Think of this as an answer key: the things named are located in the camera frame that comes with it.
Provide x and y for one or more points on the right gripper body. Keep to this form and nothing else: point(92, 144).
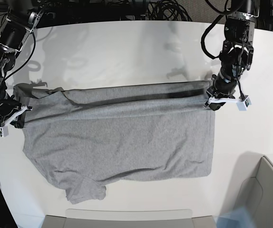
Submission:
point(10, 109)

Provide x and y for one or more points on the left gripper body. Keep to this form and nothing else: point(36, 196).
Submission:
point(220, 88)

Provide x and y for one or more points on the grey T-shirt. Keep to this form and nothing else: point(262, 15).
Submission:
point(82, 140)

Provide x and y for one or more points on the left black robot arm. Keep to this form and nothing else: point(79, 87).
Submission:
point(236, 55)

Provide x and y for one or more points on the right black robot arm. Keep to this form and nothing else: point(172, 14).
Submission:
point(22, 18)

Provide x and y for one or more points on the grey bin at bottom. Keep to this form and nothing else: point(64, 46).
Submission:
point(77, 218)

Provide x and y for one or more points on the grey bin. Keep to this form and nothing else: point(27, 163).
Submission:
point(77, 218)
point(254, 203)

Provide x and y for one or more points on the grey bin at right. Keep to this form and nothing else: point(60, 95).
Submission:
point(254, 203)

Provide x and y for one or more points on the blue translucent object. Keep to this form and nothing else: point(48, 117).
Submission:
point(237, 218)

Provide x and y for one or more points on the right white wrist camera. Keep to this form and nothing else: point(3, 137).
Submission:
point(4, 131)

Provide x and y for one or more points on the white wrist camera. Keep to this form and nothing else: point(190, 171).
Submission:
point(243, 103)
point(4, 131)

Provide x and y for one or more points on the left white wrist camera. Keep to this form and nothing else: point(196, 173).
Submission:
point(243, 103)

